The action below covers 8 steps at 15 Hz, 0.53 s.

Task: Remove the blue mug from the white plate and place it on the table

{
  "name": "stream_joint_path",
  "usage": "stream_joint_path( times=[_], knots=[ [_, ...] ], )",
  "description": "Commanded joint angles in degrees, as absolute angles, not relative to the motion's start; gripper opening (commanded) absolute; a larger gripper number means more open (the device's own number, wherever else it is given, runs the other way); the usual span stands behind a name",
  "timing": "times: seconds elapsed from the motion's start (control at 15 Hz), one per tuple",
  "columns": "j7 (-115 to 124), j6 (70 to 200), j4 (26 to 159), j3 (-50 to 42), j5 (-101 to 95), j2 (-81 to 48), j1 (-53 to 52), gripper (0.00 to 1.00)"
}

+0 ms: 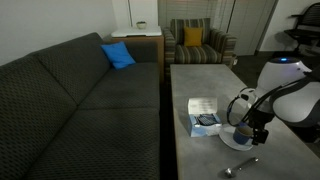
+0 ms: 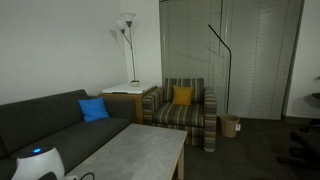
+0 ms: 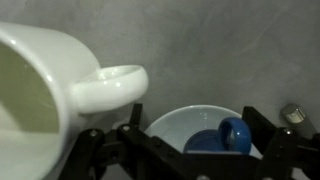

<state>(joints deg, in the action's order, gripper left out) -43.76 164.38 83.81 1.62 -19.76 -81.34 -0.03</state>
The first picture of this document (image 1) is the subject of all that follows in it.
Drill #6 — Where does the black office chair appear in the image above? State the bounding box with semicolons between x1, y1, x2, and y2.
283;2;320;56

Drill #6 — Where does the metal spoon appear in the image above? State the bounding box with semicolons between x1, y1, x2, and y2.
223;157;260;179

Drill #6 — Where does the striped armchair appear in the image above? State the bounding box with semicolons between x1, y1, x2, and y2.
162;17;238;70

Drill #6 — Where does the blue mug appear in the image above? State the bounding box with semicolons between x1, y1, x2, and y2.
232;123;255;146

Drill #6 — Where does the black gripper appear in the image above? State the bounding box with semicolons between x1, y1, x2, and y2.
246;109;275;146

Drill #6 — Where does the yellow cushion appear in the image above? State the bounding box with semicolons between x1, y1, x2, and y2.
183;26;204;48

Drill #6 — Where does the blue and white mask box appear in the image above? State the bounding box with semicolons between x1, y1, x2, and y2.
187;96;223;138

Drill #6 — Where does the black arc floor lamp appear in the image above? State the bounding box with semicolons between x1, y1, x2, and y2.
226;0;237;34

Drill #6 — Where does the black cable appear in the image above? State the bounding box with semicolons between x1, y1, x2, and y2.
226;93;252;127

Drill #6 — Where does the blue cushion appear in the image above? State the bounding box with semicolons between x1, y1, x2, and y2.
100;41;137;70

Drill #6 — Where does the dark grey fabric sofa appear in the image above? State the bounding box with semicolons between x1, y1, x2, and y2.
0;32;161;180

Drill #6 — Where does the white plate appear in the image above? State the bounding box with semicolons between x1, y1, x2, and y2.
218;123;255;152

